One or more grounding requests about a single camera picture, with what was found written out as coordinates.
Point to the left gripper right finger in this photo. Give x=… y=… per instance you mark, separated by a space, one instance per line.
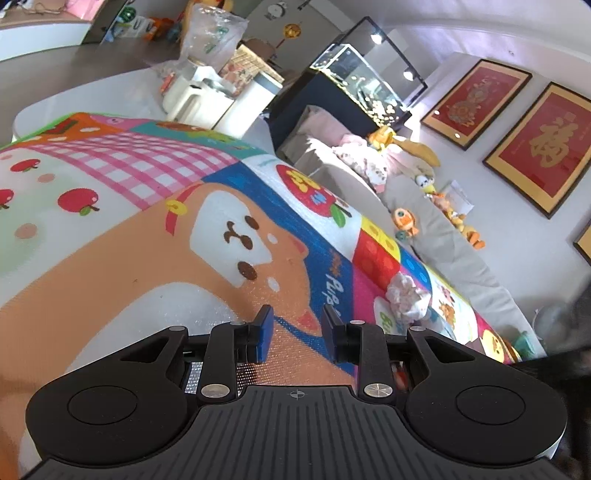
x=363 y=345

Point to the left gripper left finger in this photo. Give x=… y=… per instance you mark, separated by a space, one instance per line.
x=225 y=347

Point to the orange fish plush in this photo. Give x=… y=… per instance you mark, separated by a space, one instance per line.
x=405 y=223

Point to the teal cushion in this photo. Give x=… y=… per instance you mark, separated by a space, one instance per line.
x=523 y=347

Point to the colourful cartoon play mat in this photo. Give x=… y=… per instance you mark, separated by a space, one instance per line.
x=114 y=228

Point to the beige sofa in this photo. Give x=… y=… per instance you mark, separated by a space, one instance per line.
x=387 y=186

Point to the row of orange plush toys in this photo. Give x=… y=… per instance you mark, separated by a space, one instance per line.
x=426 y=184

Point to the pink floral blanket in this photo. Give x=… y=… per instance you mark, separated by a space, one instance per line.
x=368 y=163

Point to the yellow pillow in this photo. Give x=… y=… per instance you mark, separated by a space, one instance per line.
x=418 y=150

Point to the white thermos bottle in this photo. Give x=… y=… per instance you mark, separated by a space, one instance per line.
x=249 y=104

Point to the white kettle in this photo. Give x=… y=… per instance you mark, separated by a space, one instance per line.
x=196 y=95

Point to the red gold framed picture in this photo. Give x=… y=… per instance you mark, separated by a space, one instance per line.
x=475 y=102

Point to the red gold framed calligraphy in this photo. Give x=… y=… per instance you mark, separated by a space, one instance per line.
x=547 y=152

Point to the black fish tank cabinet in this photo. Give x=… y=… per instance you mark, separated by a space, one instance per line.
x=315 y=89

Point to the glass fish tank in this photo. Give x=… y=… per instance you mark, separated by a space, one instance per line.
x=373 y=70

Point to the clear plastic bag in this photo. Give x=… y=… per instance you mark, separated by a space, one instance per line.
x=210 y=35

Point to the yellow hanging ornament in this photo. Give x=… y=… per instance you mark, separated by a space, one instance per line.
x=291 y=31

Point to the panda wall clock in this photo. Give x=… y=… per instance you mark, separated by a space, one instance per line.
x=276 y=10

